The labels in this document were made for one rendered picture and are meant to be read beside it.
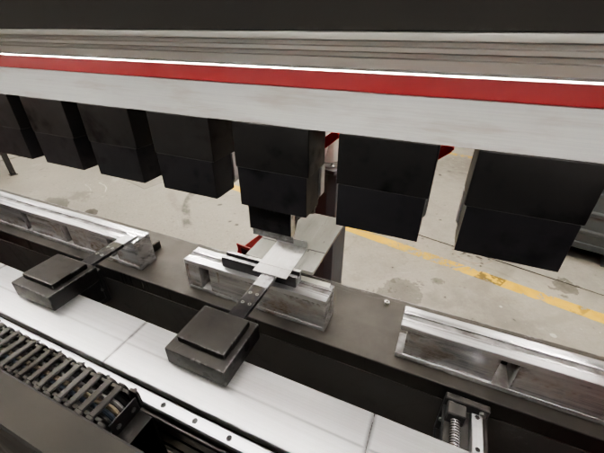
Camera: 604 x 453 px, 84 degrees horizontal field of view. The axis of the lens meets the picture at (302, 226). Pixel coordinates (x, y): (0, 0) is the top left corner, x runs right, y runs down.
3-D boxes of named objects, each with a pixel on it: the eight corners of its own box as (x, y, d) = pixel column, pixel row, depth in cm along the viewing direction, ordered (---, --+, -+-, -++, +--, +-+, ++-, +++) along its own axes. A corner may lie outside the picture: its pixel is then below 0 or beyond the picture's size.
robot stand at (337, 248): (316, 311, 202) (321, 150, 150) (341, 324, 192) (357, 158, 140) (298, 330, 189) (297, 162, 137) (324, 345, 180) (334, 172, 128)
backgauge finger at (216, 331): (294, 288, 74) (293, 270, 71) (226, 387, 54) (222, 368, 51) (247, 273, 78) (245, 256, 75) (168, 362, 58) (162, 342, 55)
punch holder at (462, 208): (550, 243, 55) (596, 146, 47) (561, 273, 48) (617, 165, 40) (453, 225, 60) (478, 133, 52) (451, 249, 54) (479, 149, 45)
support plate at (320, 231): (346, 222, 97) (346, 219, 97) (313, 276, 77) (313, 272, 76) (290, 210, 103) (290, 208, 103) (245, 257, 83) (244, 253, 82)
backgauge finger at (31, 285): (151, 245, 88) (146, 229, 86) (54, 311, 68) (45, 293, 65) (118, 235, 92) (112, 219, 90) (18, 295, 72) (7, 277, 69)
